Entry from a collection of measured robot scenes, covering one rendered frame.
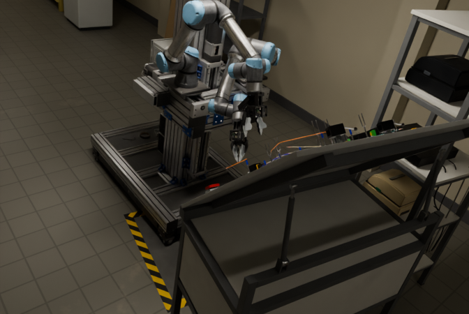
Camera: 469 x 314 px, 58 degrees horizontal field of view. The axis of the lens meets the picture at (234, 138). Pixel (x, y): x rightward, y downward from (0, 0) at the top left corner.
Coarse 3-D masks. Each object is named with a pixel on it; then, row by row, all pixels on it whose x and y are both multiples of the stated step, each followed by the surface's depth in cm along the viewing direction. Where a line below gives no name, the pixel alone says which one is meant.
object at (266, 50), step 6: (252, 42) 236; (258, 42) 236; (264, 42) 237; (258, 48) 235; (264, 48) 235; (270, 48) 235; (276, 48) 278; (264, 54) 235; (270, 54) 236; (276, 54) 273; (270, 60) 239; (276, 60) 276
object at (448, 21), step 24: (432, 24) 213; (456, 24) 204; (408, 48) 228; (384, 96) 244; (408, 96) 230; (432, 96) 226; (432, 120) 281; (456, 120) 208; (408, 168) 302; (432, 168) 223; (456, 168) 245; (408, 216) 241; (456, 216) 273; (432, 264) 296
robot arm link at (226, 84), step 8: (232, 48) 238; (232, 56) 237; (240, 56) 236; (224, 72) 236; (224, 80) 233; (232, 80) 234; (224, 88) 232; (216, 96) 232; (224, 96) 231; (216, 104) 229; (224, 104) 229; (216, 112) 231; (224, 112) 229
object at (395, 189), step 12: (372, 180) 271; (384, 180) 263; (396, 180) 263; (408, 180) 266; (372, 192) 272; (384, 192) 264; (396, 192) 256; (408, 192) 256; (396, 204) 258; (408, 204) 262
